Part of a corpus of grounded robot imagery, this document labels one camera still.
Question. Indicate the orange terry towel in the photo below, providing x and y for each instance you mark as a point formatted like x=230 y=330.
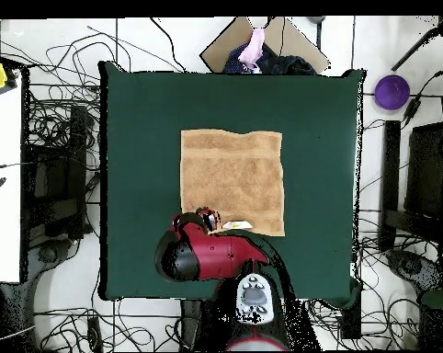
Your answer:
x=232 y=176

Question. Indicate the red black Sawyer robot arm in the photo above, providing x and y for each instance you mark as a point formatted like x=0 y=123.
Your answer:
x=221 y=253

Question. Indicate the dark green table cloth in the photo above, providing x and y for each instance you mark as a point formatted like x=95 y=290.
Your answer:
x=309 y=110

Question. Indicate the black equipment stand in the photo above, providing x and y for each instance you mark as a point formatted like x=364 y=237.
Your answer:
x=78 y=147
x=392 y=165

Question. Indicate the brown cardboard box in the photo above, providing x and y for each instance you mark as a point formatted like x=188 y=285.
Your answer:
x=221 y=47

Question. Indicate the dark blue clothing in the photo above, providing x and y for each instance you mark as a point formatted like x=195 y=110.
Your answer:
x=287 y=66

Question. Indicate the pink cloth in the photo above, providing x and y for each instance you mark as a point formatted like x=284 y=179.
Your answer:
x=254 y=47

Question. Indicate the white side table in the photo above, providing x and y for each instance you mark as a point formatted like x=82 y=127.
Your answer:
x=2 y=220

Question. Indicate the dark grey floor base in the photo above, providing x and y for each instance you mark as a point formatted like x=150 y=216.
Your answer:
x=412 y=266

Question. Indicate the purple bowl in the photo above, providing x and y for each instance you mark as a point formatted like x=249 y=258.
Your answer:
x=392 y=92

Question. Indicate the black power adapter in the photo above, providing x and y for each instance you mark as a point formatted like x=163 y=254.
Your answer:
x=412 y=107

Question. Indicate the black tripod rod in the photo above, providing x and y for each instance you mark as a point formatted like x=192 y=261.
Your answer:
x=416 y=47

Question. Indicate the black upright post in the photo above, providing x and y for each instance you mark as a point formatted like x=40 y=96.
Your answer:
x=190 y=323

